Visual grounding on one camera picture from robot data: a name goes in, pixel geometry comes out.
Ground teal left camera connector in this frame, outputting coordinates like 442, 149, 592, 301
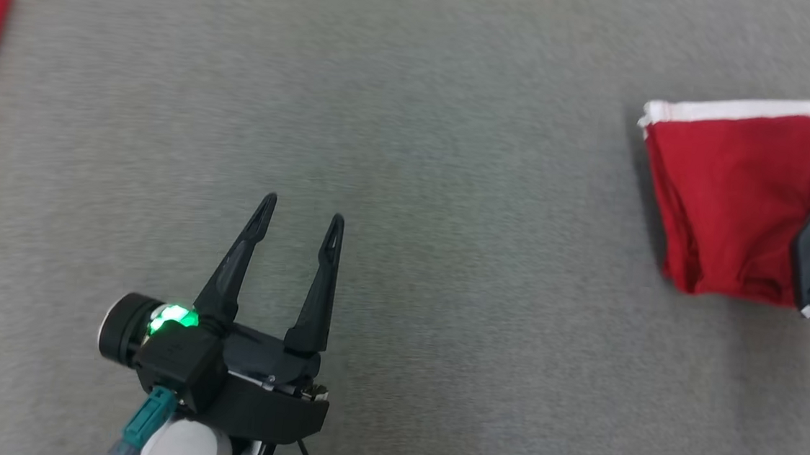
108, 382, 181, 455

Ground red shorts with white waistband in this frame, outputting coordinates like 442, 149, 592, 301
624, 87, 810, 309

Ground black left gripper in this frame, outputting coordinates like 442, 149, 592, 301
182, 187, 347, 448

